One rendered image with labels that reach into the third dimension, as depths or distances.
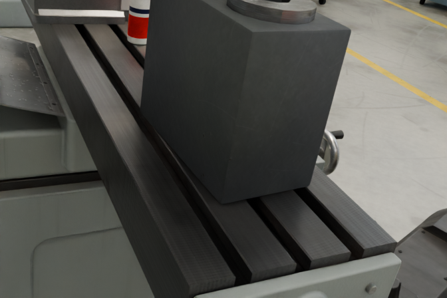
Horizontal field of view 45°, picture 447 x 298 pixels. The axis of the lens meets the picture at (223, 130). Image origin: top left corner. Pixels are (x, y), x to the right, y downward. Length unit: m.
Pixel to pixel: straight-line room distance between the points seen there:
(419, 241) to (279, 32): 0.83
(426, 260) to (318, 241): 0.68
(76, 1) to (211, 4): 0.54
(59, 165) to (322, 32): 0.55
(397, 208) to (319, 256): 2.00
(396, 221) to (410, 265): 1.26
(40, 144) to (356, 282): 0.55
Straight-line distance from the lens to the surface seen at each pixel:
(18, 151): 0.91
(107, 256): 1.08
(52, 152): 0.92
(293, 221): 0.56
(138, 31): 0.96
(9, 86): 0.92
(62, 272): 1.08
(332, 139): 1.33
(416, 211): 2.55
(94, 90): 0.78
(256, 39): 0.49
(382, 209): 2.48
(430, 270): 1.19
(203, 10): 0.55
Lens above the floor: 1.26
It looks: 27 degrees down
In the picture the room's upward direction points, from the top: 10 degrees clockwise
